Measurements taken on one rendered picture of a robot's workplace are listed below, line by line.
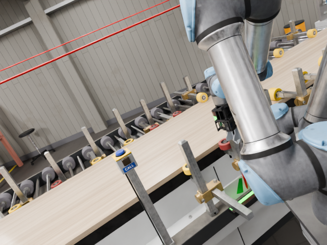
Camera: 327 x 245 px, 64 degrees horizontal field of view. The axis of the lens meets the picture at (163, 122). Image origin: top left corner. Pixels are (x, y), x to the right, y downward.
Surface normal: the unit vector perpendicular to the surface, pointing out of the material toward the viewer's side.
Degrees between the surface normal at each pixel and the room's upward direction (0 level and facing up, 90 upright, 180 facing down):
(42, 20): 90
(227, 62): 70
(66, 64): 90
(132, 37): 90
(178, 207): 90
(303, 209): 0
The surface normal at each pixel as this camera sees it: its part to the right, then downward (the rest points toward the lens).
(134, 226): 0.42, 0.16
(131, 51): 0.05, 0.34
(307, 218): -0.38, -0.86
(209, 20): -0.40, 0.12
